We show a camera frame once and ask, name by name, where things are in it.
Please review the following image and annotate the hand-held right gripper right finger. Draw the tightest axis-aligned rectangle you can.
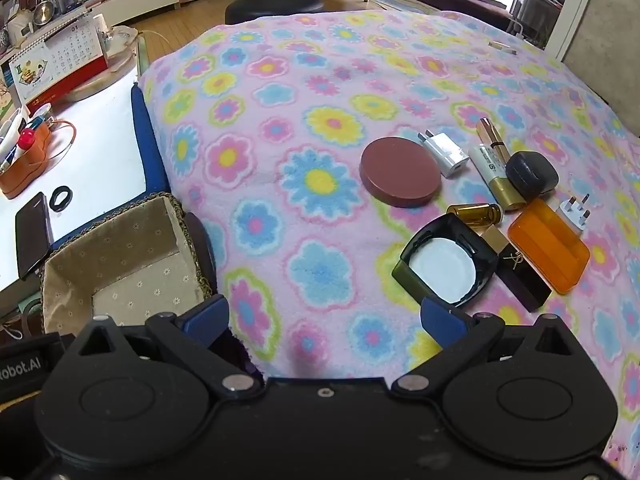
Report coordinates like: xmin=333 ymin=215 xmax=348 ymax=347
xmin=392 ymin=297 xmax=573 ymax=395

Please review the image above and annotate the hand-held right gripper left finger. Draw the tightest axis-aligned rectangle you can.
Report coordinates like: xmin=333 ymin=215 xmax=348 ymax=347
xmin=75 ymin=294 xmax=263 ymax=401

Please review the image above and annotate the beige fabric basket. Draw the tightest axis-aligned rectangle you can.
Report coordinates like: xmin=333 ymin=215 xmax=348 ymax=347
xmin=40 ymin=191 xmax=217 ymax=335

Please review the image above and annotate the white plug adapter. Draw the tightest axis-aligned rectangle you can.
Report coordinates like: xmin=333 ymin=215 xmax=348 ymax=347
xmin=556 ymin=194 xmax=592 ymax=237

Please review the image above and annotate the black square compact case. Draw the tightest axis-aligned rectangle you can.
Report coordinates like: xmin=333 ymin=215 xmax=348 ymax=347
xmin=391 ymin=213 xmax=500 ymax=307

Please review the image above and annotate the black and gold box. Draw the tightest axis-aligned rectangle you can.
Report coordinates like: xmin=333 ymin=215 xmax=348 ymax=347
xmin=481 ymin=225 xmax=552 ymax=312

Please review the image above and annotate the small amber glass bottle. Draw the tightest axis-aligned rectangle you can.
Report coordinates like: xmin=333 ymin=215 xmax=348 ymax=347
xmin=446 ymin=202 xmax=502 ymax=228

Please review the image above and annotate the black smartphone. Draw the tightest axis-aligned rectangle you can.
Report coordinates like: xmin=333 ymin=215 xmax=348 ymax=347
xmin=14 ymin=192 xmax=53 ymax=275

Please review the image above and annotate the orange transparent plastic box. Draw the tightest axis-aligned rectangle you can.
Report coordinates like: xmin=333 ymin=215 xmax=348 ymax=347
xmin=507 ymin=198 xmax=592 ymax=296

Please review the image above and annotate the brown round lid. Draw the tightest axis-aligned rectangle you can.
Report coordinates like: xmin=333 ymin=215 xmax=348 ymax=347
xmin=359 ymin=136 xmax=443 ymax=209

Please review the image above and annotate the gold and white tube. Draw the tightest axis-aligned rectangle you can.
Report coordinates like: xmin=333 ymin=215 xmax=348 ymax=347
xmin=469 ymin=143 xmax=527 ymax=212

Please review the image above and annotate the white USB charger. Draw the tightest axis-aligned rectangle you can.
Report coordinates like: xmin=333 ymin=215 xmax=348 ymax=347
xmin=418 ymin=131 xmax=471 ymax=179

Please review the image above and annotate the black oval case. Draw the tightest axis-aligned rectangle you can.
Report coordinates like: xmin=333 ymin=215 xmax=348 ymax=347
xmin=505 ymin=151 xmax=560 ymax=202

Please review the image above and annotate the blue padded bed edge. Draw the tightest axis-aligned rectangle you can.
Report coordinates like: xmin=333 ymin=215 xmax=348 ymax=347
xmin=130 ymin=82 xmax=170 ymax=200

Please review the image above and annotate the gold lipstick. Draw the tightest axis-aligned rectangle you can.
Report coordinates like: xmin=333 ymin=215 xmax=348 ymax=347
xmin=475 ymin=117 xmax=511 ymax=160

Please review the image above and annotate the orange leather pen holder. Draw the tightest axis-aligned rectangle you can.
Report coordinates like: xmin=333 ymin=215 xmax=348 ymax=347
xmin=0 ymin=121 xmax=54 ymax=200

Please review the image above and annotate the pink floral fleece blanket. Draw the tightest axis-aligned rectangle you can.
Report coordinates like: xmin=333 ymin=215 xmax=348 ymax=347
xmin=137 ymin=9 xmax=640 ymax=480

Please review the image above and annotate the red desk calendar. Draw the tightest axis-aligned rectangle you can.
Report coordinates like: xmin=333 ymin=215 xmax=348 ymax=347
xmin=8 ymin=15 xmax=110 ymax=107

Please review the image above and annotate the black round stool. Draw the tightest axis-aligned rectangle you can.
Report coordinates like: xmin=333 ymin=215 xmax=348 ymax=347
xmin=224 ymin=0 xmax=326 ymax=26

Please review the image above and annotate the black ring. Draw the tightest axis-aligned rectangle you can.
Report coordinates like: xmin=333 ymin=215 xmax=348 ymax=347
xmin=49 ymin=186 xmax=76 ymax=214

